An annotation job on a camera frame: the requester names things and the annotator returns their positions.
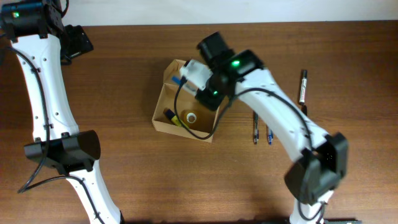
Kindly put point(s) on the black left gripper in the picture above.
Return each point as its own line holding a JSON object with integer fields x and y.
{"x": 78, "y": 43}

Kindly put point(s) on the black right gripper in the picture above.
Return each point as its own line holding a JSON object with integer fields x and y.
{"x": 207, "y": 100}

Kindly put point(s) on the blue whiteboard marker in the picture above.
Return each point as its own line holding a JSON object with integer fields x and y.
{"x": 191, "y": 90}

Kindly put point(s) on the yellow tape roll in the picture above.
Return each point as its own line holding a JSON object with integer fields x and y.
{"x": 192, "y": 118}

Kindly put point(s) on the brown cardboard box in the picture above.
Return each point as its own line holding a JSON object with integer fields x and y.
{"x": 185, "y": 101}

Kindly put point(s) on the black ballpoint pen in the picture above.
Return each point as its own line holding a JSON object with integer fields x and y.
{"x": 256, "y": 130}

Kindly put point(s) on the yellow highlighter blue cap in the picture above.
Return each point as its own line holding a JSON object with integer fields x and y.
{"x": 171, "y": 116}

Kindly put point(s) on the black whiteboard marker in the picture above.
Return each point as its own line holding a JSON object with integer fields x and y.
{"x": 303, "y": 87}

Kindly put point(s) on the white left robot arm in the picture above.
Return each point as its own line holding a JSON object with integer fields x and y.
{"x": 43, "y": 45}

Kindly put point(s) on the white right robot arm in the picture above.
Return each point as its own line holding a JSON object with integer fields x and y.
{"x": 319, "y": 159}

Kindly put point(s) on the blue ballpoint pen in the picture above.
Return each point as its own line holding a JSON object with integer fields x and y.
{"x": 270, "y": 135}

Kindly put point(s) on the black permanent marker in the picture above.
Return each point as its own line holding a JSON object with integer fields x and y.
{"x": 304, "y": 110}

